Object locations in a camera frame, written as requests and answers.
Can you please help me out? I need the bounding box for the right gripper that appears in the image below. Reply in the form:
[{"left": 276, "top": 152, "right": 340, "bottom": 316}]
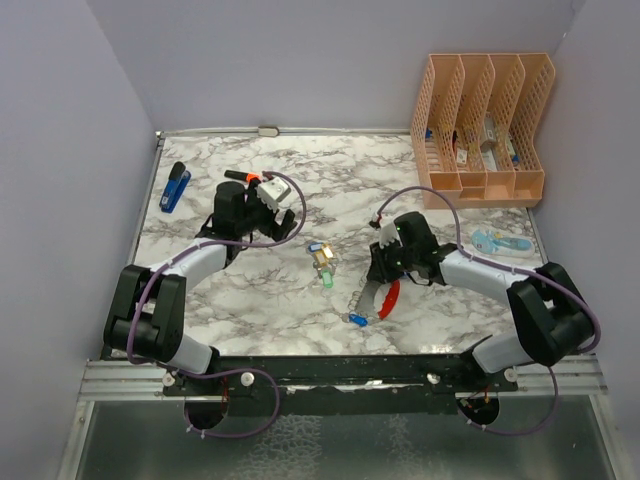
[{"left": 367, "top": 235, "right": 418, "bottom": 284}]

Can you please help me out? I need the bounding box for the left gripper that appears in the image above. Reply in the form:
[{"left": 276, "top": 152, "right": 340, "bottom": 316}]
[{"left": 237, "top": 178, "right": 297, "bottom": 243}]

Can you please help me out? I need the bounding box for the blue tag key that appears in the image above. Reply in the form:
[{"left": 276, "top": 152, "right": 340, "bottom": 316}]
[{"left": 307, "top": 242, "right": 322, "bottom": 253}]

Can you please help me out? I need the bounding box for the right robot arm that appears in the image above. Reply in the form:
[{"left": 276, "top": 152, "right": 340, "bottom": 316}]
[{"left": 354, "top": 211, "right": 599, "bottom": 391}]

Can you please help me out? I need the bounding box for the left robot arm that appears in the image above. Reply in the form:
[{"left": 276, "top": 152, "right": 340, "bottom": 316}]
[{"left": 103, "top": 172, "right": 306, "bottom": 395}]

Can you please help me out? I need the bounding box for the yellow tag key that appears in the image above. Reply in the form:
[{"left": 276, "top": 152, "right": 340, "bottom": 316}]
[
  {"left": 321, "top": 243, "right": 335, "bottom": 262},
  {"left": 312, "top": 251, "right": 329, "bottom": 272}
]

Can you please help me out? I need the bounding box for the orange black highlighter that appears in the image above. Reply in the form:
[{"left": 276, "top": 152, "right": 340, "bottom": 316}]
[{"left": 224, "top": 170, "right": 261, "bottom": 183}]

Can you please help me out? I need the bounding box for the light blue packaged item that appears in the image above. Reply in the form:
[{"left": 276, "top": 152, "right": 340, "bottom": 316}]
[{"left": 471, "top": 229, "right": 535, "bottom": 258}]

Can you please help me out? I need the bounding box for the green tag key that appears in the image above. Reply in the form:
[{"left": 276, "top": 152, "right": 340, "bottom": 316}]
[{"left": 317, "top": 267, "right": 334, "bottom": 289}]

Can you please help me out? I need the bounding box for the blue tag on holder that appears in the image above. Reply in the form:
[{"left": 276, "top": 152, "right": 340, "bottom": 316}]
[{"left": 348, "top": 313, "right": 368, "bottom": 327}]

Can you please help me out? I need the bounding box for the white table edge clip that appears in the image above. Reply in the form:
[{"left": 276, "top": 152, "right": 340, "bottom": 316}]
[{"left": 257, "top": 126, "right": 280, "bottom": 138}]

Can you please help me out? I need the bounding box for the blue stapler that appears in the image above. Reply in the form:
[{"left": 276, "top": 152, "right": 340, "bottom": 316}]
[{"left": 159, "top": 162, "right": 191, "bottom": 214}]

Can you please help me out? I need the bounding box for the peach plastic file organizer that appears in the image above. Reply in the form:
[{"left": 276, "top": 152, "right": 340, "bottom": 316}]
[{"left": 410, "top": 53, "right": 555, "bottom": 208}]

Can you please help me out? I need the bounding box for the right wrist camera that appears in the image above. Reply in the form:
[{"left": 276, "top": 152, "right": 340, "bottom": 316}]
[{"left": 378, "top": 222, "right": 400, "bottom": 248}]

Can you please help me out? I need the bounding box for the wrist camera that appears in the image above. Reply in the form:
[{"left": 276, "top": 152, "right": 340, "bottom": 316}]
[
  {"left": 256, "top": 177, "right": 291, "bottom": 212},
  {"left": 378, "top": 222, "right": 400, "bottom": 248}
]

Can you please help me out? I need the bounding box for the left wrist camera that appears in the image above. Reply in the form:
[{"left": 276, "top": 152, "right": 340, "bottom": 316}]
[{"left": 256, "top": 177, "right": 291, "bottom": 212}]

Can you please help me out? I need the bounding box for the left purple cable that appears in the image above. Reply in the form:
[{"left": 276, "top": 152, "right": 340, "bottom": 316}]
[{"left": 125, "top": 170, "right": 307, "bottom": 440}]

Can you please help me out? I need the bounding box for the purple cable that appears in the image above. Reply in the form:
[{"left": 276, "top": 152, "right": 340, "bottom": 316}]
[
  {"left": 369, "top": 186, "right": 600, "bottom": 435},
  {"left": 125, "top": 170, "right": 307, "bottom": 440}
]

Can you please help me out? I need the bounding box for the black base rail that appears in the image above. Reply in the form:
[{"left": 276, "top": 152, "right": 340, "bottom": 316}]
[{"left": 163, "top": 353, "right": 517, "bottom": 416}]

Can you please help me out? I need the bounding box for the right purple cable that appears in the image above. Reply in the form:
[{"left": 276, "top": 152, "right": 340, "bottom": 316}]
[{"left": 369, "top": 186, "right": 600, "bottom": 435}]

